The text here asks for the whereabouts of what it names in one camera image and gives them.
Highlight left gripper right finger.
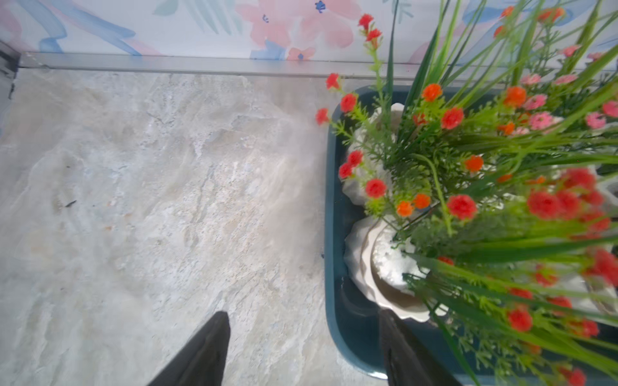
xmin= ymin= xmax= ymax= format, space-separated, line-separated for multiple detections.
xmin=378 ymin=309 xmax=462 ymax=386

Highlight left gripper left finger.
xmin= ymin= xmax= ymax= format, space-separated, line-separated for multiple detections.
xmin=149 ymin=311 xmax=231 ymax=386

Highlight potted plant red flowers back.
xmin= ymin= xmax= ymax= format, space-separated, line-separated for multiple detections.
xmin=344 ymin=167 xmax=617 ymax=385

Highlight potted plant red flowers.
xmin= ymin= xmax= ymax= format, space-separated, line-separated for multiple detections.
xmin=344 ymin=167 xmax=617 ymax=385
xmin=314 ymin=13 xmax=484 ymax=208

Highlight potted plant pink flowers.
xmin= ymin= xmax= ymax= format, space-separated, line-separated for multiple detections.
xmin=453 ymin=42 xmax=618 ymax=170

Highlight potted plant orange flowers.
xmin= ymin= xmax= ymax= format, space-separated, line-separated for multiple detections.
xmin=418 ymin=1 xmax=617 ymax=94

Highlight teal plastic storage box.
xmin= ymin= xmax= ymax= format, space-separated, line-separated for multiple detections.
xmin=323 ymin=85 xmax=618 ymax=386

